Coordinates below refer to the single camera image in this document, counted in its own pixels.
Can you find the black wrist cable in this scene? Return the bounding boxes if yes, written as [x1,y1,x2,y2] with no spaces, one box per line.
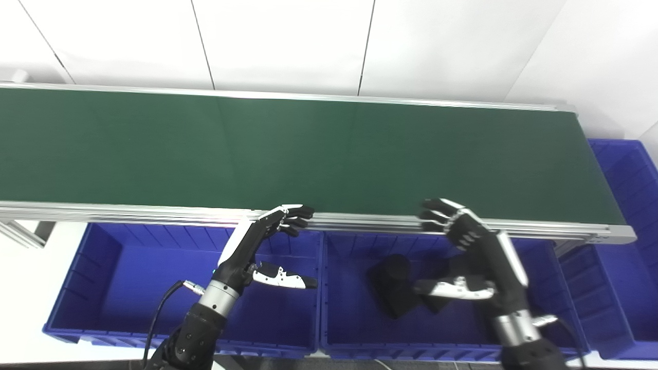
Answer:
[143,280,205,365]
[532,315,588,370]

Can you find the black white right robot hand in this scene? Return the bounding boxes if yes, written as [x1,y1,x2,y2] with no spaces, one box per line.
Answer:
[413,198,530,319]

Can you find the green conveyor belt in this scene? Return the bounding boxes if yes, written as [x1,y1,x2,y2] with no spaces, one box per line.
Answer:
[0,87,627,227]
[0,82,638,246]

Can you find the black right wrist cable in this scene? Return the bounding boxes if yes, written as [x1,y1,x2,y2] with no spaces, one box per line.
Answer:
[532,315,588,370]

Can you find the black cylindrical part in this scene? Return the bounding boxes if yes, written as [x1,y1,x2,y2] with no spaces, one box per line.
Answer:
[367,254,453,320]

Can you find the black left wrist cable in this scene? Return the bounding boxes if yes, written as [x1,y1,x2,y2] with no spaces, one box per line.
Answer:
[143,280,205,365]

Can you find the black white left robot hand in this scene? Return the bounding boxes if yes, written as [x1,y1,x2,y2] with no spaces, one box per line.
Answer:
[212,204,318,293]

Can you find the blue plastic bin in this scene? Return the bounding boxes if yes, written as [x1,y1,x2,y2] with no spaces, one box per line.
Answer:
[42,224,324,358]
[558,139,658,360]
[319,232,591,363]

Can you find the aluminium conveyor leg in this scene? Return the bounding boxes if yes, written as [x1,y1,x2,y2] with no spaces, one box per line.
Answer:
[0,220,56,250]

